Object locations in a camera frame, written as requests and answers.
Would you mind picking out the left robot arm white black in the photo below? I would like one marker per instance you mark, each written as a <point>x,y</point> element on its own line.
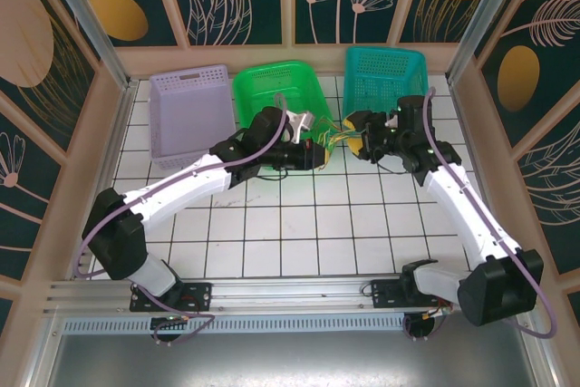
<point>118,246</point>

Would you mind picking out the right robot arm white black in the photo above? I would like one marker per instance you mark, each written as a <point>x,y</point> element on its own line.
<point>455,212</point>

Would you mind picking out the green plastic basket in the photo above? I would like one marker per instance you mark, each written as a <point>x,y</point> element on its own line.
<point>272,83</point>

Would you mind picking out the teal plastic basket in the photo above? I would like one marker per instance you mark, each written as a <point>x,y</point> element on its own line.
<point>385,74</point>

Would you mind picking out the lilac plastic basket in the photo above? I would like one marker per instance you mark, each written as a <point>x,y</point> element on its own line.
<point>190,124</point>

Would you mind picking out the brushed metal sheet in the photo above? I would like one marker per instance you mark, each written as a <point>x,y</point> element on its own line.
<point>290,360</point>

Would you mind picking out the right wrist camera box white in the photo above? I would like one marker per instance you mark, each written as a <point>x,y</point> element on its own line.
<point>392,122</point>

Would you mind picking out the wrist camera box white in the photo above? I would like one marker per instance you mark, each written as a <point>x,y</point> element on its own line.
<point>300,126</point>
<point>392,122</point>

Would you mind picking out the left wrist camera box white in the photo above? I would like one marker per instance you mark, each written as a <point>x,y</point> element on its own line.
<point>300,126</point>

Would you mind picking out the aluminium side rail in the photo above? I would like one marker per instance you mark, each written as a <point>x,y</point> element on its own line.
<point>118,133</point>
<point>461,110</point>

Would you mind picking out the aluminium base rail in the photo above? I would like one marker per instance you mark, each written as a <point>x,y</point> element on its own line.
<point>290,292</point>

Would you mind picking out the aluminium frame post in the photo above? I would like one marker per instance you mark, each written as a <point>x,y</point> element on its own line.
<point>489,11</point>
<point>86,11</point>

